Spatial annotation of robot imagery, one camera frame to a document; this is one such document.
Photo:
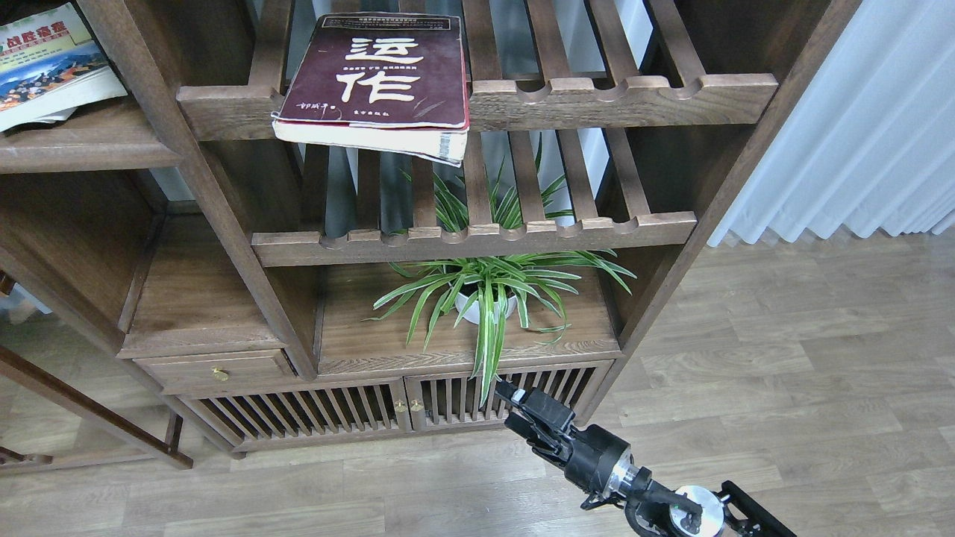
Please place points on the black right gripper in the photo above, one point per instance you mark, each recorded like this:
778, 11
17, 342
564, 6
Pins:
595, 460

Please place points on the maroon book white characters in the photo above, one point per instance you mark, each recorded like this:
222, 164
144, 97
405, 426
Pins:
381, 81

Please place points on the colourful 300 paperback book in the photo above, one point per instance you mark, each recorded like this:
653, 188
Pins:
50, 65

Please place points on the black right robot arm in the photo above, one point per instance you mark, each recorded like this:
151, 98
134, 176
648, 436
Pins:
694, 511

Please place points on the white plant pot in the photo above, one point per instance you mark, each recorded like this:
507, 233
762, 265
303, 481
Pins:
468, 305

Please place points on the green spider plant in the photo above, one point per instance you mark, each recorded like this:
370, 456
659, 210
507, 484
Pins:
541, 277

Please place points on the dark wooden bookshelf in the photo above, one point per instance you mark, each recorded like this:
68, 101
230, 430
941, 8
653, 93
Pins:
173, 230

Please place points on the white pleated curtain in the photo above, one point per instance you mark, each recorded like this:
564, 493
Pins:
870, 144

